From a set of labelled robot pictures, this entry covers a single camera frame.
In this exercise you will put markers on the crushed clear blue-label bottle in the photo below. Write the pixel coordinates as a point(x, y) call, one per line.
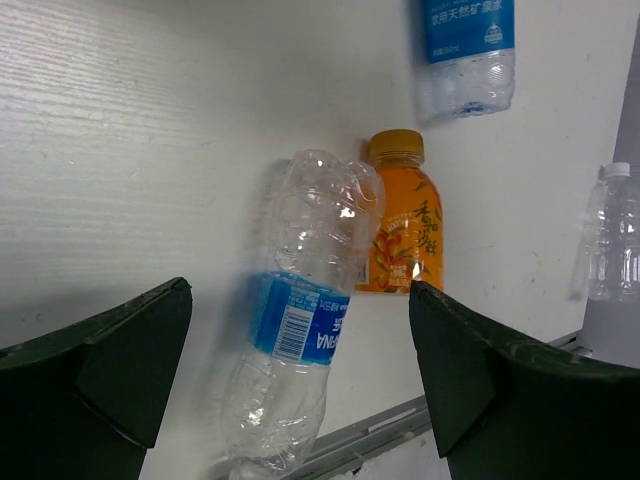
point(321, 225)

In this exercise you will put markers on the orange juice bottle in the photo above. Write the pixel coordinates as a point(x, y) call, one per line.
point(409, 245)

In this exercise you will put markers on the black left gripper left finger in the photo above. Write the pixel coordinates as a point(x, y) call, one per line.
point(87, 401)

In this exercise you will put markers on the clear white-cap bottle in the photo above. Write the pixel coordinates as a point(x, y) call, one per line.
point(606, 267)

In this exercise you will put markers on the aluminium table frame rail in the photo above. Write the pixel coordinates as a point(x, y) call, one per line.
point(349, 448)

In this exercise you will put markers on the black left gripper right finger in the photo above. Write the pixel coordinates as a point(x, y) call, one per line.
point(504, 405)

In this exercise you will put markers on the blue label water bottle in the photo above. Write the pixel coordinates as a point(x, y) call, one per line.
point(471, 56)

